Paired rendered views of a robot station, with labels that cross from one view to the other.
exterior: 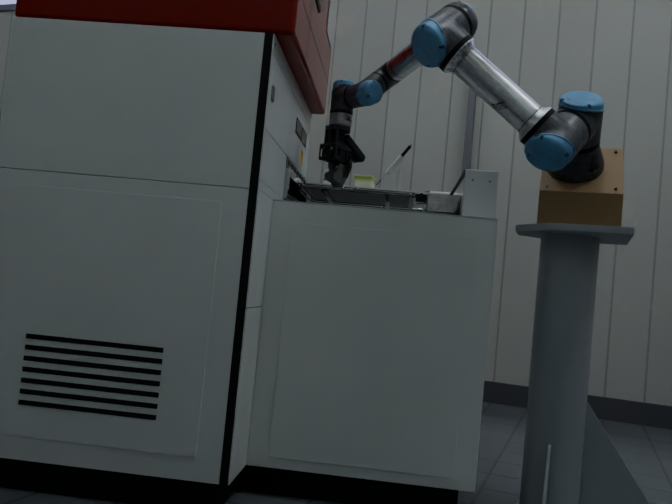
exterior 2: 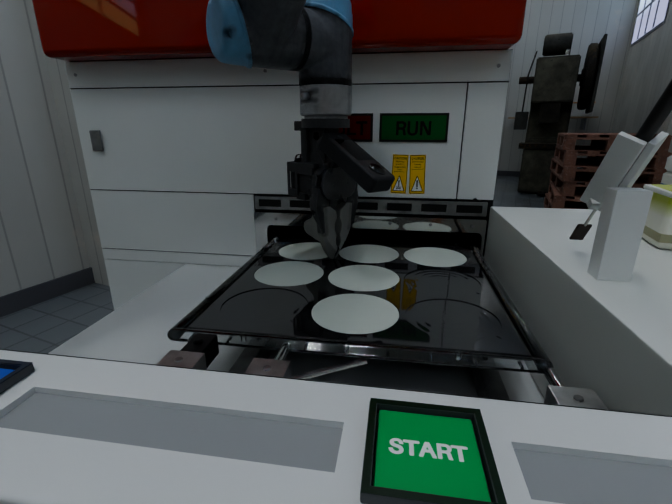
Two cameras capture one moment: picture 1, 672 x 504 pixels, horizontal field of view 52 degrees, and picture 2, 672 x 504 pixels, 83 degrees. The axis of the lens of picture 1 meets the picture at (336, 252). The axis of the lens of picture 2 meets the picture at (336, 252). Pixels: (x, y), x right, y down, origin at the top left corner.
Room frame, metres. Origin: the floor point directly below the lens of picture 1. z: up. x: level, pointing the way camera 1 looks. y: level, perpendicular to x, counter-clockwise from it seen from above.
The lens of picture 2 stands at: (2.28, -0.56, 1.10)
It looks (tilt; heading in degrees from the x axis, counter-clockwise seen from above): 18 degrees down; 94
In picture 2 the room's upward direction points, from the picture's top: straight up
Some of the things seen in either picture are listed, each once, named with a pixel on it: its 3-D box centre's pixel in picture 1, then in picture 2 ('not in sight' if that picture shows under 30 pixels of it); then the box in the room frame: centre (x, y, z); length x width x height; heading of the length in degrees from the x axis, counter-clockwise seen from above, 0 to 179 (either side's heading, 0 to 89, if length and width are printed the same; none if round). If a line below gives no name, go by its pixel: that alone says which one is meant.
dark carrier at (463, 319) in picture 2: (358, 197); (363, 278); (2.29, -0.06, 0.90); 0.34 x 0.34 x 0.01; 85
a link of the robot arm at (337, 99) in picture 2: (341, 121); (324, 103); (2.23, 0.02, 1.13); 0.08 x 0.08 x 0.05
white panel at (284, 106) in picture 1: (287, 144); (275, 170); (2.11, 0.18, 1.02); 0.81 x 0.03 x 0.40; 175
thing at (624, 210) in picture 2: (394, 172); (614, 205); (2.52, -0.19, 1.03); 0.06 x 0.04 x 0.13; 85
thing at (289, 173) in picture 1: (296, 192); (364, 238); (2.29, 0.15, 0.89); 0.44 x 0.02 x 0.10; 175
